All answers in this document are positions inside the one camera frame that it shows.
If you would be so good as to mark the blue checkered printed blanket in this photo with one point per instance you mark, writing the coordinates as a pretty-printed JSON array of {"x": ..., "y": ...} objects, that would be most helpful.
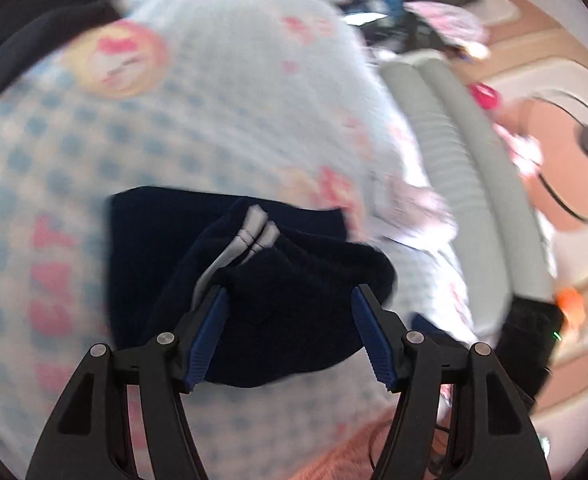
[{"x": 214, "y": 125}]

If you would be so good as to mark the bright pink toy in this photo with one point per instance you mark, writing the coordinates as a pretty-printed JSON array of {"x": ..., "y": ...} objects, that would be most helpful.
[{"x": 483, "y": 96}]

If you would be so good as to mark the small pink white cloth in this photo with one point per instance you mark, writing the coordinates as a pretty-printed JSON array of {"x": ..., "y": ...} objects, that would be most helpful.
[{"x": 413, "y": 205}]

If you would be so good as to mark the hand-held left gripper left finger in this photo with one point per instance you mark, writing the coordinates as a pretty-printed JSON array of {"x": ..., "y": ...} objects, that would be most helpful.
[{"x": 206, "y": 340}]

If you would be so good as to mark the cartoon face wall decal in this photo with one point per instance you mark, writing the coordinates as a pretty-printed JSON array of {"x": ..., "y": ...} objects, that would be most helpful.
[{"x": 563, "y": 160}]

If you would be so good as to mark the pink floral cloth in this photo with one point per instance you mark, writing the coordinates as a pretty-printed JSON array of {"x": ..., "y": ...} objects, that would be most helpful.
[{"x": 446, "y": 25}]

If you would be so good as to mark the grey padded headboard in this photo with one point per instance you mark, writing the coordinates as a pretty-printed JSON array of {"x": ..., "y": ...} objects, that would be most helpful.
[{"x": 468, "y": 170}]

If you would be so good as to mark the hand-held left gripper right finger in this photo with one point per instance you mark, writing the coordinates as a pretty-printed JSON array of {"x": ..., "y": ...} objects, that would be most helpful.
[{"x": 373, "y": 340}]

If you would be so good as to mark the small orange object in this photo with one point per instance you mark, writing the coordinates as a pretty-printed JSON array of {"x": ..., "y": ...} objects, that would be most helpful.
[{"x": 571, "y": 302}]

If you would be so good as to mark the navy shorts with white stripes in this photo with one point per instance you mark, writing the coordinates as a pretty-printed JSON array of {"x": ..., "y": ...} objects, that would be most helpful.
[{"x": 274, "y": 285}]

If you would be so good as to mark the black clothing pile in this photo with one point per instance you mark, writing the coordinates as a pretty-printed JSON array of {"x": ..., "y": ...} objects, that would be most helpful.
[{"x": 39, "y": 15}]

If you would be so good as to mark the pink white plush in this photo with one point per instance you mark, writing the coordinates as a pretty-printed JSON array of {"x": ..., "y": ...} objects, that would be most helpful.
[{"x": 521, "y": 152}]

